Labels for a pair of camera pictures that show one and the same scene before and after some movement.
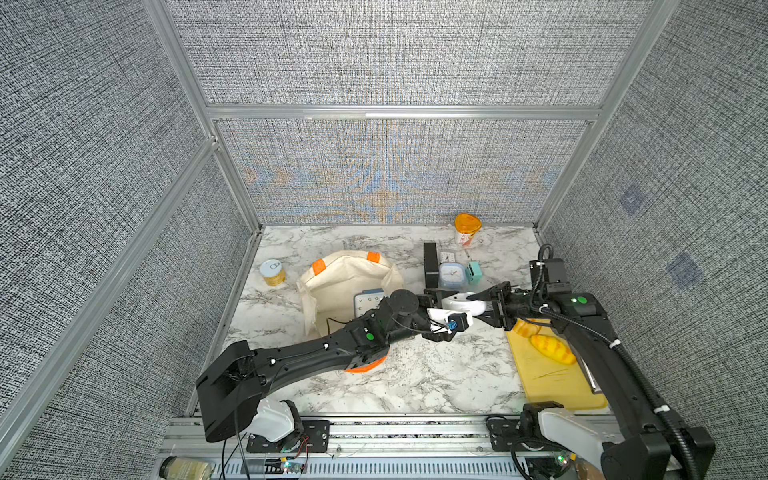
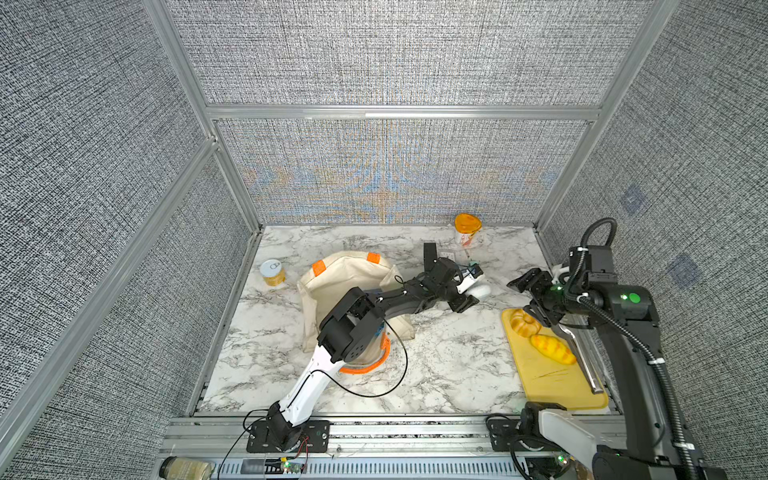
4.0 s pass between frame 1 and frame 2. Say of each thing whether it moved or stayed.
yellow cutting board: stayed
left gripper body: moved
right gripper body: moved
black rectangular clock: stayed
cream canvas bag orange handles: stayed
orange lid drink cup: stayed
